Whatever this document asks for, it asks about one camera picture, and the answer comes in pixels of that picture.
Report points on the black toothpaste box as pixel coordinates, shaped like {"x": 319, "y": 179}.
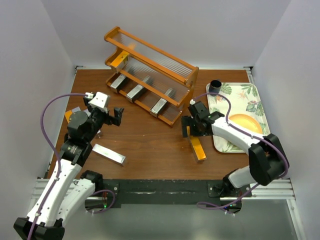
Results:
{"x": 136, "y": 93}

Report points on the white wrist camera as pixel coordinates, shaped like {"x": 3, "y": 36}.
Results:
{"x": 192, "y": 102}
{"x": 98, "y": 100}

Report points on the floral patterned serving tray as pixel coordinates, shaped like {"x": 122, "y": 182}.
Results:
{"x": 244, "y": 99}

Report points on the grey toothpaste box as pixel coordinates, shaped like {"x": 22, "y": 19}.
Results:
{"x": 76, "y": 109}

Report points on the orange toothpaste box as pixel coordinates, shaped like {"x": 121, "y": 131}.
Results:
{"x": 120, "y": 61}
{"x": 196, "y": 147}
{"x": 68, "y": 115}

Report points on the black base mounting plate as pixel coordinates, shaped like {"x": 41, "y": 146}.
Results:
{"x": 168, "y": 192}

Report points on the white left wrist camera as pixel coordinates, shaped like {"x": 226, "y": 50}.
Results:
{"x": 98, "y": 100}

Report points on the orange wooden three-tier shelf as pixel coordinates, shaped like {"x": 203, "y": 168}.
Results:
{"x": 162, "y": 74}

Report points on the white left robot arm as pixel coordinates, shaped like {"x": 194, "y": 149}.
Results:
{"x": 48, "y": 218}

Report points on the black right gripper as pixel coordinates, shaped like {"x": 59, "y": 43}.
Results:
{"x": 191, "y": 124}

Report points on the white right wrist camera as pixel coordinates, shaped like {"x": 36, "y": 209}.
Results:
{"x": 192, "y": 102}

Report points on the dark blue cup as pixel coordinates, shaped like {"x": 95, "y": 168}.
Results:
{"x": 215, "y": 86}

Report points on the aluminium frame rail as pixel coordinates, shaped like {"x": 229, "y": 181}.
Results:
{"x": 277, "y": 190}

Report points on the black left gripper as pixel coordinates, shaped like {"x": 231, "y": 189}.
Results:
{"x": 105, "y": 117}

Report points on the yellow round plate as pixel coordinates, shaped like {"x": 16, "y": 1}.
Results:
{"x": 247, "y": 122}

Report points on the chrome silver toothpaste box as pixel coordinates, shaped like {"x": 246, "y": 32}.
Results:
{"x": 158, "y": 107}

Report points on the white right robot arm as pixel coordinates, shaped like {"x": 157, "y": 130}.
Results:
{"x": 266, "y": 158}

